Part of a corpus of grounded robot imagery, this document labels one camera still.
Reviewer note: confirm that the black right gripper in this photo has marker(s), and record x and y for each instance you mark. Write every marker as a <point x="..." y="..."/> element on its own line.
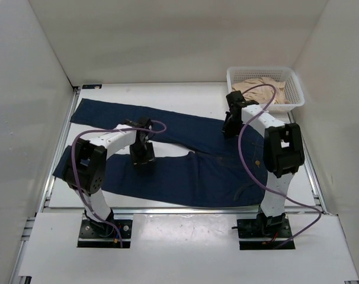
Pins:
<point x="228" y="132"/>

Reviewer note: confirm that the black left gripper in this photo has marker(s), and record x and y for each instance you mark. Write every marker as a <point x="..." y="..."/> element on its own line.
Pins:
<point x="148" y="157"/>

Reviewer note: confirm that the dark blue denim trousers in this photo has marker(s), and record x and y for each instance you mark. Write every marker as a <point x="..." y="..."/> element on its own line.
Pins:
<point x="216" y="172"/>

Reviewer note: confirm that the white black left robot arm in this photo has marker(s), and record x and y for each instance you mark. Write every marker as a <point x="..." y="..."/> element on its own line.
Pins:
<point x="84" y="168"/>

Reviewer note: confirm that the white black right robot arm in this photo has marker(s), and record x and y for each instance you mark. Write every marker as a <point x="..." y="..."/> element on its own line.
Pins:
<point x="283" y="154"/>

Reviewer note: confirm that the beige folded cloth in basket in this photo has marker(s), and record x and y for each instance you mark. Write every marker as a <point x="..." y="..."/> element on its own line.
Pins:
<point x="252" y="90"/>

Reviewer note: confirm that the white plastic perforated basket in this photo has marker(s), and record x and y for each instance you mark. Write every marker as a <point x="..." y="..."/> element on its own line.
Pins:
<point x="292" y="90"/>

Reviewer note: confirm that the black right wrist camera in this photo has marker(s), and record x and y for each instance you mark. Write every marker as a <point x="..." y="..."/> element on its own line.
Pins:
<point x="235" y="99"/>

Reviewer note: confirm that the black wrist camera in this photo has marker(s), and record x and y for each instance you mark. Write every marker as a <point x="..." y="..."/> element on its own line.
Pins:
<point x="235" y="99"/>
<point x="142" y="122"/>

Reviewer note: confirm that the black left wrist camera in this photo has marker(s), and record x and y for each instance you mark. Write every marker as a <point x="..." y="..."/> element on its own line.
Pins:
<point x="142" y="122"/>

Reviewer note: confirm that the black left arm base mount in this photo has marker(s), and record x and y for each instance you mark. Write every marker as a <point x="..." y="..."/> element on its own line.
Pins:
<point x="105" y="237"/>

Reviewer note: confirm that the aluminium table edge rail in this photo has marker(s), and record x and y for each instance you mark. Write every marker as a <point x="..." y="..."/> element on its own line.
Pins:
<point x="251" y="210"/>

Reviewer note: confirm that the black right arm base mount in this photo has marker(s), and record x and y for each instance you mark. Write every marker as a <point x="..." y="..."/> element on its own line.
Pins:
<point x="251" y="237"/>

